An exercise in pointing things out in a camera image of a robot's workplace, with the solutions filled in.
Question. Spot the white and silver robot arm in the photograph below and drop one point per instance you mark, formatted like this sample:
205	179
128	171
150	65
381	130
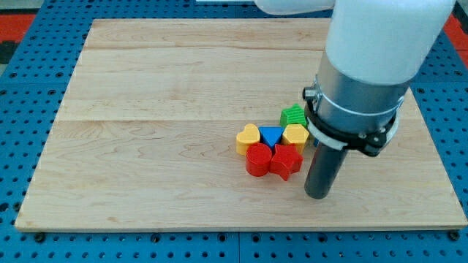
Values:
373	51

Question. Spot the yellow heart block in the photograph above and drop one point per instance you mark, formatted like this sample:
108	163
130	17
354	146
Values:
247	137

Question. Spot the red cylinder block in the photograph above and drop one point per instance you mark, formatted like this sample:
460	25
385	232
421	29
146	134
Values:
258	159

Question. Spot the blue triangle block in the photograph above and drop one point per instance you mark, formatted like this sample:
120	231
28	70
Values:
271	135

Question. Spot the yellow hexagon block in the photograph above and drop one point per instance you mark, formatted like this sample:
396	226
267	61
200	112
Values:
297	135

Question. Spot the red star block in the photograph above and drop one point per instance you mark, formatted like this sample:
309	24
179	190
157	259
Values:
285	161

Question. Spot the green star block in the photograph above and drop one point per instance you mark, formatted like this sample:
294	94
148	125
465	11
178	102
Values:
293	115

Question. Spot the light wooden board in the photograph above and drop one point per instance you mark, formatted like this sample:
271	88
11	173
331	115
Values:
144	139

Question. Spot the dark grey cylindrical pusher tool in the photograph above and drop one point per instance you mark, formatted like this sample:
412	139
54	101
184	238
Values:
324	168

